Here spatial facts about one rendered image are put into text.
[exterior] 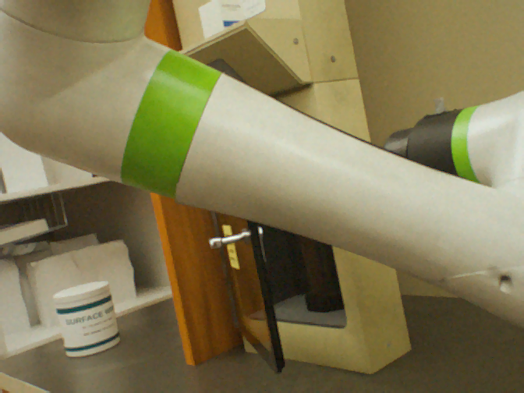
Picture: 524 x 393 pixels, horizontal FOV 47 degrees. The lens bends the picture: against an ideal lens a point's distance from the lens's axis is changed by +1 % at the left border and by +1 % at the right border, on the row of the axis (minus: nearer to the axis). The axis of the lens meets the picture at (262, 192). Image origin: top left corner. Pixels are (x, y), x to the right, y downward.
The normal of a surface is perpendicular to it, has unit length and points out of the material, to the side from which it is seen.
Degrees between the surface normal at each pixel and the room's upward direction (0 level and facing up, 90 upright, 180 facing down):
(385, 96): 90
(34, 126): 122
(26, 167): 97
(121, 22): 135
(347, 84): 90
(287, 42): 90
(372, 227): 111
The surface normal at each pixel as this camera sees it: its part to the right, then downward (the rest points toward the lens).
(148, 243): -0.73, 0.18
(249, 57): -0.38, 0.83
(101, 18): 0.49, 0.67
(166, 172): -0.13, 0.66
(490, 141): -0.84, -0.02
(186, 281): 0.65, -0.09
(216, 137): 0.12, 0.02
